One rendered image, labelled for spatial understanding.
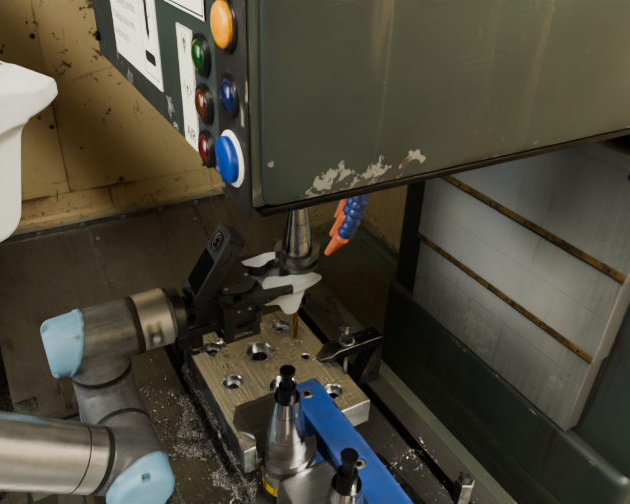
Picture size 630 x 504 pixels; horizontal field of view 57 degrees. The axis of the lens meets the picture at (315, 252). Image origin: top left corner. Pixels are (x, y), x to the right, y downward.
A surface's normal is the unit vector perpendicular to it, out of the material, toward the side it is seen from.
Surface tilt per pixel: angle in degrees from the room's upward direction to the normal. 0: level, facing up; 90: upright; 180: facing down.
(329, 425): 0
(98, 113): 90
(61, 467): 71
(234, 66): 90
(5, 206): 90
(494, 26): 90
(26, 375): 24
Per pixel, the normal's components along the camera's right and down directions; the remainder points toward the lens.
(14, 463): 0.69, 0.08
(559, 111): 0.49, 0.47
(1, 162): 0.88, 0.27
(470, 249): -0.87, 0.24
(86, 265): 0.23, -0.58
